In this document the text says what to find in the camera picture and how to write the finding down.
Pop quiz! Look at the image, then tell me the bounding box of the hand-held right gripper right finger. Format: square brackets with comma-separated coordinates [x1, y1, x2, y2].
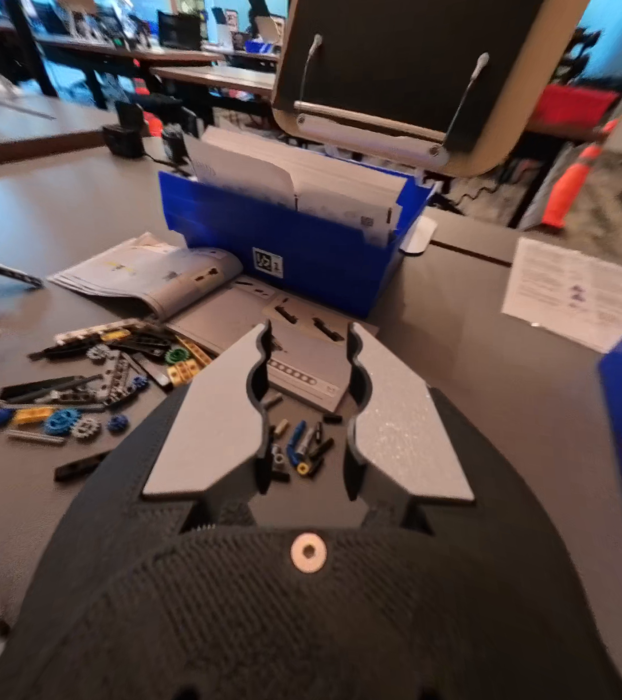
[343, 322, 477, 520]

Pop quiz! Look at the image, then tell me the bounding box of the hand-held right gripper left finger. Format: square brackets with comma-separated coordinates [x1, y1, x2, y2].
[141, 320, 273, 501]

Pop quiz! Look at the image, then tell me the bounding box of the cluster of small lego pins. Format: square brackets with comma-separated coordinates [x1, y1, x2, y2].
[263, 391, 344, 483]

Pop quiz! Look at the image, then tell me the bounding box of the open lego instruction booklet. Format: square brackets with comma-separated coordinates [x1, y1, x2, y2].
[48, 232, 380, 415]

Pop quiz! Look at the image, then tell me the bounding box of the black lego beam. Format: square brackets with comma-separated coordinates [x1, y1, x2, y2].
[0, 260, 45, 289]

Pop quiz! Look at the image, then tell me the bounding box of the white perforated technic beam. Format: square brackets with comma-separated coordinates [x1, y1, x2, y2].
[0, 319, 214, 483]

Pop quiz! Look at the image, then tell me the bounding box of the blue plastic bin with papers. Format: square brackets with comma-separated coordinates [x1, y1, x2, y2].
[158, 170, 437, 319]

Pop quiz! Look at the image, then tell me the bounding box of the white printed paper sheet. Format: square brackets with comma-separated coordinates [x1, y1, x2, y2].
[501, 237, 622, 354]

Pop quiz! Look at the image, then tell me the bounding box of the stack of white papers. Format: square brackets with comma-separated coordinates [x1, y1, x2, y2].
[184, 126, 410, 248]

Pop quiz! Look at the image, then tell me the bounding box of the orange traffic cone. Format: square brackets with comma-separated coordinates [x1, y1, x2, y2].
[540, 119, 619, 230]

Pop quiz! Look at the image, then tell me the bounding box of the red plastic bin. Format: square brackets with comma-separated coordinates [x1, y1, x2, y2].
[529, 83, 621, 133]

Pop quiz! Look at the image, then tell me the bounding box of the black chair with wooden rim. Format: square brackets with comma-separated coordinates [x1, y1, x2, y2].
[271, 0, 591, 177]

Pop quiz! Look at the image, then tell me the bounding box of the long wooden table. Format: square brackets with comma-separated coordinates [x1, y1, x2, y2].
[35, 33, 225, 69]

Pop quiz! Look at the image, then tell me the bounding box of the black computer monitor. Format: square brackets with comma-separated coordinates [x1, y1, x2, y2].
[157, 10, 203, 51]

